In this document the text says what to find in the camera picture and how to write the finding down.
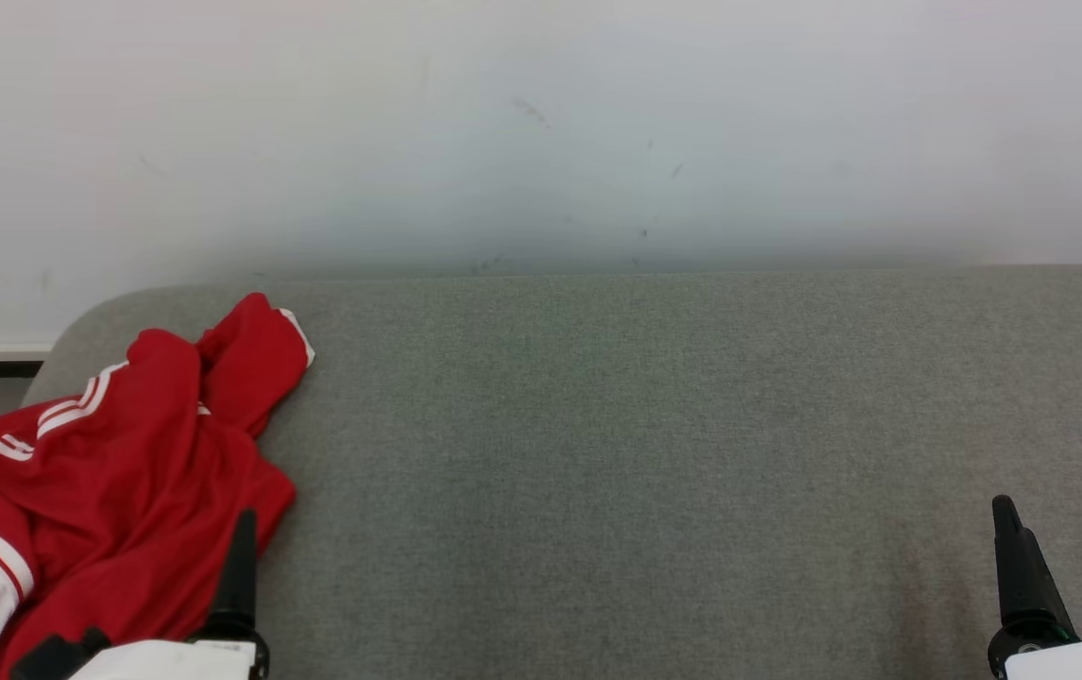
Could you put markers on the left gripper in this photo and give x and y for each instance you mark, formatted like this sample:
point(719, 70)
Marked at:
point(229, 628)

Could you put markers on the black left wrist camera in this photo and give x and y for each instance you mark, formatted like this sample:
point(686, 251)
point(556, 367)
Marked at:
point(55, 658)

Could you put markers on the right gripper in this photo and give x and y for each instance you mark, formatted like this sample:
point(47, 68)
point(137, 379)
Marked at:
point(1022, 635)

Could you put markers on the grey fabric table cover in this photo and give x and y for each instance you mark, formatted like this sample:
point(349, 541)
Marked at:
point(598, 425)

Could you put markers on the red white basketball jersey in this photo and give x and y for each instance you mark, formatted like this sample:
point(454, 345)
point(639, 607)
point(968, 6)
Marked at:
point(107, 491)

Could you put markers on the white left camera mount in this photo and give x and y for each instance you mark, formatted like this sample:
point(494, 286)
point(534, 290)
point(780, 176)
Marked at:
point(163, 663)

